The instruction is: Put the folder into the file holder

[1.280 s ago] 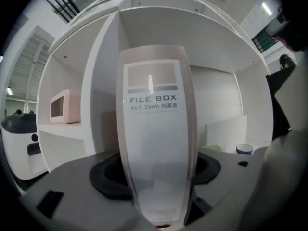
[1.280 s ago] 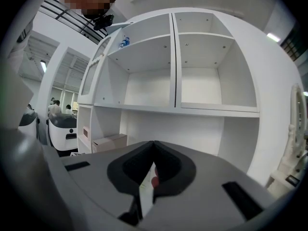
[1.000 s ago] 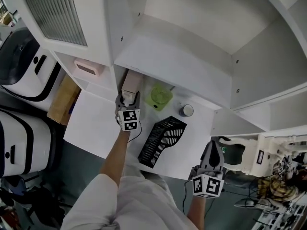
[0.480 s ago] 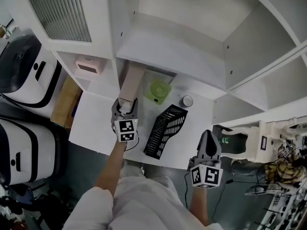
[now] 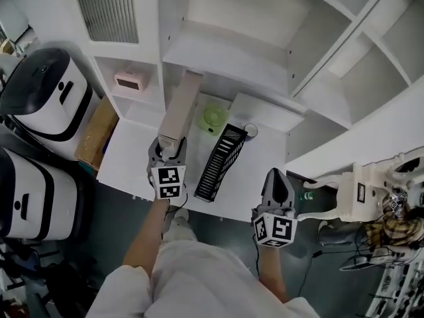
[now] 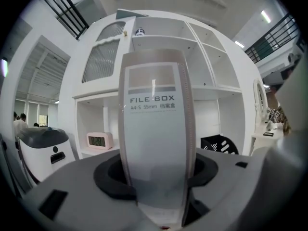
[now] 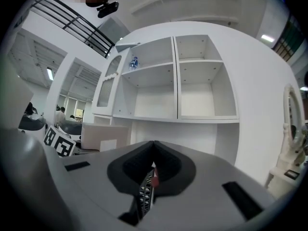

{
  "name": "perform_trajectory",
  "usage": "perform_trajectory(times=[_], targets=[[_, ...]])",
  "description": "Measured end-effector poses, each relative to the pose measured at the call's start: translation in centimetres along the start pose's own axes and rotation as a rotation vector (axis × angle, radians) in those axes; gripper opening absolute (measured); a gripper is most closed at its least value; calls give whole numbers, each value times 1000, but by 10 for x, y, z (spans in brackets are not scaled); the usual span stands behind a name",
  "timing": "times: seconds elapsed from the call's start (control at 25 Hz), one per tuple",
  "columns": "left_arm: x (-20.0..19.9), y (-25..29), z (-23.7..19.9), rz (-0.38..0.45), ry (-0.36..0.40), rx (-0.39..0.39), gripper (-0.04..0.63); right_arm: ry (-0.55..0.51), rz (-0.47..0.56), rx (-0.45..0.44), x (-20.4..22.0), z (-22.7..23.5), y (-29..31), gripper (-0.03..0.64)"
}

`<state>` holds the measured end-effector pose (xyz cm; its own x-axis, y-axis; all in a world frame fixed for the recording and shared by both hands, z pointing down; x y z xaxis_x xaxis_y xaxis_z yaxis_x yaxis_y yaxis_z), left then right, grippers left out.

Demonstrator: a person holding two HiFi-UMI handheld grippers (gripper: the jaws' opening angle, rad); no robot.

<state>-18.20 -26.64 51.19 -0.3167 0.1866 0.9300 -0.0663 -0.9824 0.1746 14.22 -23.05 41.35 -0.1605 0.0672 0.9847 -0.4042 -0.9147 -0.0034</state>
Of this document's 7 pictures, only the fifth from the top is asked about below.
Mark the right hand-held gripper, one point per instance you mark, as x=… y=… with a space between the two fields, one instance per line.
x=280 y=229

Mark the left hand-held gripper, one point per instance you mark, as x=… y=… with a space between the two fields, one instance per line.
x=169 y=179

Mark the tall beige rectangular box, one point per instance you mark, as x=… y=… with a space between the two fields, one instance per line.
x=180 y=108

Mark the black perforated file holder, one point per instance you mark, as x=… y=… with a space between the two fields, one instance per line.
x=218 y=164

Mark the person's left forearm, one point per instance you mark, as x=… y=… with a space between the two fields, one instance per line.
x=145 y=237

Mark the person's right forearm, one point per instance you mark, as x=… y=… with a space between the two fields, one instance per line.
x=271 y=270

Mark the brown cardboard box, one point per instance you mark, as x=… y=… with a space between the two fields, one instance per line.
x=96 y=134

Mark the green bottle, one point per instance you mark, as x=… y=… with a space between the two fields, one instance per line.
x=307 y=196

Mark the white desk with hutch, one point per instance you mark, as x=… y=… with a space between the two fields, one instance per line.
x=132 y=157

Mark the green desk fan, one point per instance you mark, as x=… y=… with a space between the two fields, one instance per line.
x=213 y=118

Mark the person's white shoe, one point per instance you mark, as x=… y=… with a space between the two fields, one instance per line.
x=181 y=215

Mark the blue cup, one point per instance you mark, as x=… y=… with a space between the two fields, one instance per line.
x=251 y=130

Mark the pink alarm clock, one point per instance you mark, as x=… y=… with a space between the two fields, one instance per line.
x=130 y=82

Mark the person's white shirt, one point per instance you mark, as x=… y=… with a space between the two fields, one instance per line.
x=198 y=283

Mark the white and black robot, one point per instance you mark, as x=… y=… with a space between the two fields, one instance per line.
x=49 y=204
x=53 y=104

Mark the black bag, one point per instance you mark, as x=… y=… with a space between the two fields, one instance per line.
x=66 y=283

